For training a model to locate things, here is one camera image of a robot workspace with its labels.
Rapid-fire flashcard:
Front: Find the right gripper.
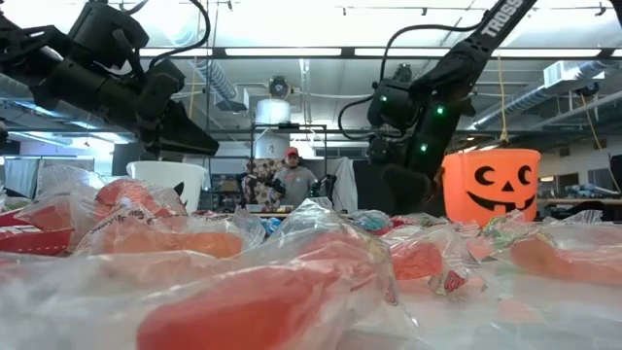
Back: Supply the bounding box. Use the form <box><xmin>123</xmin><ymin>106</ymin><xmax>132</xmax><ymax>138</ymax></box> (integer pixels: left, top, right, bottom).
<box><xmin>367</xmin><ymin>116</ymin><xmax>461</xmax><ymax>216</ymax></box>

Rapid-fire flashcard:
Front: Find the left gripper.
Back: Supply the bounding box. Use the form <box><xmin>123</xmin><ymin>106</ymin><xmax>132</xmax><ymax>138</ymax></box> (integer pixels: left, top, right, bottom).
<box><xmin>31</xmin><ymin>60</ymin><xmax>221</xmax><ymax>157</ymax></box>

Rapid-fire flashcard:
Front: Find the red gummy fish candy pack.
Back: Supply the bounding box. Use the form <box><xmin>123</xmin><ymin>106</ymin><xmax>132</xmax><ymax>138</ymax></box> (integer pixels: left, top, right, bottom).
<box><xmin>504</xmin><ymin>221</ymin><xmax>622</xmax><ymax>288</ymax></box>
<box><xmin>388</xmin><ymin>226</ymin><xmax>480</xmax><ymax>296</ymax></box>
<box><xmin>135</xmin><ymin>201</ymin><xmax>407</xmax><ymax>350</ymax></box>
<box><xmin>17</xmin><ymin>164</ymin><xmax>189</xmax><ymax>234</ymax></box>
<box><xmin>72</xmin><ymin>203</ymin><xmax>266</xmax><ymax>259</ymax></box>

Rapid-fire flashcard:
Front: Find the green sour candy pack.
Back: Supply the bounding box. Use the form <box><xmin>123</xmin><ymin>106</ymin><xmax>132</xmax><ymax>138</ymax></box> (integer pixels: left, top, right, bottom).
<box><xmin>480</xmin><ymin>213</ymin><xmax>538</xmax><ymax>247</ymax></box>

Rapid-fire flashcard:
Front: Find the red Skittles candy pack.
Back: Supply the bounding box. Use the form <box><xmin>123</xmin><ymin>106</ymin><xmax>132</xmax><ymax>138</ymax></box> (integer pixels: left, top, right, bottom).
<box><xmin>0</xmin><ymin>208</ymin><xmax>74</xmax><ymax>258</ymax></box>

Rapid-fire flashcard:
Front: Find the white scary-face halloween bucket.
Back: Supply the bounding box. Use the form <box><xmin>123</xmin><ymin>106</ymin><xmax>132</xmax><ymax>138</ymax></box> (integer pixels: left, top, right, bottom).
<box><xmin>125</xmin><ymin>159</ymin><xmax>209</xmax><ymax>215</ymax></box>

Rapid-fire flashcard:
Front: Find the black partition panel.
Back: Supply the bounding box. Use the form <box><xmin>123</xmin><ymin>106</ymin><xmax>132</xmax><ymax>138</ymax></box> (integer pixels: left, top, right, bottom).
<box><xmin>352</xmin><ymin>158</ymin><xmax>385</xmax><ymax>215</ymax></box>

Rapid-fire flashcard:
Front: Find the orange jack-o-lantern bucket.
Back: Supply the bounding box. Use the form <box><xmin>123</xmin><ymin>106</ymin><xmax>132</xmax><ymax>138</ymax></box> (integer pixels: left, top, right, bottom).
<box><xmin>440</xmin><ymin>148</ymin><xmax>542</xmax><ymax>228</ymax></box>

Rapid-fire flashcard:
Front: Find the white hanging cloth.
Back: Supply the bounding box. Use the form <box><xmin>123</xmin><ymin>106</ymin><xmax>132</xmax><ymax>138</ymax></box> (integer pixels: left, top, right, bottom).
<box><xmin>329</xmin><ymin>157</ymin><xmax>360</xmax><ymax>214</ymax></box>

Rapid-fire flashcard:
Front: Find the brown dotted cloth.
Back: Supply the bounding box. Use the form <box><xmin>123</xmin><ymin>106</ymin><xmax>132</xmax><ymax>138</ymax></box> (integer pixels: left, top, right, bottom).
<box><xmin>245</xmin><ymin>157</ymin><xmax>286</xmax><ymax>205</ymax></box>

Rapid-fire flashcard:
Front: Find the ceiling light strip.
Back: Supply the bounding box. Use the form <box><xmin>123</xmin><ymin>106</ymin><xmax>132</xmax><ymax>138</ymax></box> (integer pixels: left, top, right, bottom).
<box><xmin>138</xmin><ymin>47</ymin><xmax>215</xmax><ymax>57</ymax></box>
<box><xmin>224</xmin><ymin>47</ymin><xmax>343</xmax><ymax>57</ymax></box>
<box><xmin>354</xmin><ymin>47</ymin><xmax>461</xmax><ymax>57</ymax></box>
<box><xmin>493</xmin><ymin>47</ymin><xmax>603</xmax><ymax>57</ymax></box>

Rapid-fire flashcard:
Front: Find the white cylindrical tank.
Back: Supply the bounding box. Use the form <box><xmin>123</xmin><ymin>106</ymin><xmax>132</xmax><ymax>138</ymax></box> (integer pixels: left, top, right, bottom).
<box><xmin>255</xmin><ymin>98</ymin><xmax>293</xmax><ymax>159</ymax></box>

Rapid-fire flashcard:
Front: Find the black round ceiling fan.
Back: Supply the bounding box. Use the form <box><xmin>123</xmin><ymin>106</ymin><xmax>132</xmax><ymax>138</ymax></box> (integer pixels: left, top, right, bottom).
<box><xmin>268</xmin><ymin>76</ymin><xmax>293</xmax><ymax>101</ymax></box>

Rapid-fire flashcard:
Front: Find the person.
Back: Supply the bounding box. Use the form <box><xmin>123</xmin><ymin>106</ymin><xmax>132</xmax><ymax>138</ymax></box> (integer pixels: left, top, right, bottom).
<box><xmin>271</xmin><ymin>146</ymin><xmax>320</xmax><ymax>209</ymax></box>

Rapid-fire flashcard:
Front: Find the plain white curtain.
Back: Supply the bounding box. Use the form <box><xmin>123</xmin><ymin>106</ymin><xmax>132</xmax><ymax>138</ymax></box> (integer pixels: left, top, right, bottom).
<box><xmin>3</xmin><ymin>157</ymin><xmax>40</xmax><ymax>198</ymax></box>

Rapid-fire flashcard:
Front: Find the white ceiling vent box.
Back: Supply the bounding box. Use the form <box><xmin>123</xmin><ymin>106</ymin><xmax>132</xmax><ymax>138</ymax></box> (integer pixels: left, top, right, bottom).
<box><xmin>542</xmin><ymin>60</ymin><xmax>606</xmax><ymax>89</ymax></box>

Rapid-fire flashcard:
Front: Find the black wall monitor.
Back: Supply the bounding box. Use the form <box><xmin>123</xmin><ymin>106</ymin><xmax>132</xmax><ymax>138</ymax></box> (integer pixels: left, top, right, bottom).
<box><xmin>111</xmin><ymin>142</ymin><xmax>184</xmax><ymax>177</ymax></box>

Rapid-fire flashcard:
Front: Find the silver spiral air duct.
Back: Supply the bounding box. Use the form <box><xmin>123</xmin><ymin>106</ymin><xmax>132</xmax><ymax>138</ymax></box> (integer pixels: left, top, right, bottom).
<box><xmin>473</xmin><ymin>60</ymin><xmax>608</xmax><ymax>130</ymax></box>
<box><xmin>191</xmin><ymin>57</ymin><xmax>239</xmax><ymax>106</ymax></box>

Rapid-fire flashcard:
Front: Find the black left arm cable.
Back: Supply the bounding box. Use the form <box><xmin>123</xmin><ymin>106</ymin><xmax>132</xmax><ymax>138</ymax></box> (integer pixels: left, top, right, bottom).
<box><xmin>145</xmin><ymin>0</ymin><xmax>213</xmax><ymax>70</ymax></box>

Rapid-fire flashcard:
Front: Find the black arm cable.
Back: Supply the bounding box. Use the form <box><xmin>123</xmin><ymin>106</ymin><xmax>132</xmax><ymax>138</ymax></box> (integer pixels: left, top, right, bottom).
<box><xmin>337</xmin><ymin>21</ymin><xmax>482</xmax><ymax>142</ymax></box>
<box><xmin>145</xmin><ymin>0</ymin><xmax>213</xmax><ymax>70</ymax></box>

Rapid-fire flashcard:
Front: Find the yellow hanging cord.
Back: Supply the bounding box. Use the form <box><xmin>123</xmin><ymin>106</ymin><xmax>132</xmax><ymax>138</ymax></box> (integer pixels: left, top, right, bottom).
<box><xmin>496</xmin><ymin>53</ymin><xmax>510</xmax><ymax>145</ymax></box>

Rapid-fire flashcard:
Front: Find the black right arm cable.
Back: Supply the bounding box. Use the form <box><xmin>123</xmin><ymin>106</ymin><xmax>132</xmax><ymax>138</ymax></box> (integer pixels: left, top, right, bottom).
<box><xmin>337</xmin><ymin>21</ymin><xmax>482</xmax><ymax>142</ymax></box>

